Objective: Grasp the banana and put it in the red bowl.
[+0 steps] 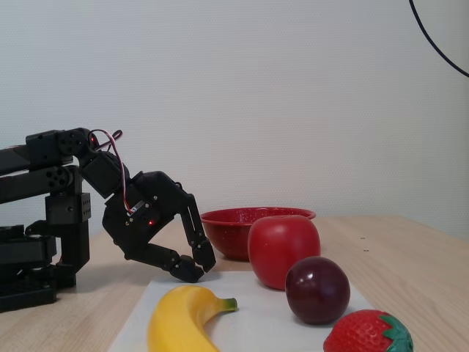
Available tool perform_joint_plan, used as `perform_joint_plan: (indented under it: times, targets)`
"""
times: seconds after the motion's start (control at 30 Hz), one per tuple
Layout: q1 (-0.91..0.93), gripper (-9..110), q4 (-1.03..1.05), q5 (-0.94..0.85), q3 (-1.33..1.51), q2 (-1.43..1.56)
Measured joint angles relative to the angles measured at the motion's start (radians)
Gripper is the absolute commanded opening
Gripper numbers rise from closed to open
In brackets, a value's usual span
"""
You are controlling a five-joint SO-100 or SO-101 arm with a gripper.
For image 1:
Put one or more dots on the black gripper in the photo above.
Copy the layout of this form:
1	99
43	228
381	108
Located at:
146	216

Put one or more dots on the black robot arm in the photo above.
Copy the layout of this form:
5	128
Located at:
36	183

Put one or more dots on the white paper sheet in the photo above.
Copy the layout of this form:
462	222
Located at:
256	322

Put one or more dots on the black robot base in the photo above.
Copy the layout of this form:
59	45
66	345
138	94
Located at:
22	253

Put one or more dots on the red toy strawberry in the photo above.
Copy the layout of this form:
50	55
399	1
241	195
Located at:
359	333

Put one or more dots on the yellow toy banana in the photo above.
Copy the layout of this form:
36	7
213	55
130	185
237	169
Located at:
176	319

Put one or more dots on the red speckled bowl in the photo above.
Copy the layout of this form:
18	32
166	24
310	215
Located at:
227	234

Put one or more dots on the red toy apple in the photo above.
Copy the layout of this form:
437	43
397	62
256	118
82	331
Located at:
282	249

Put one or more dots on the dark purple toy plum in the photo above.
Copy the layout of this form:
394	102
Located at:
317	289

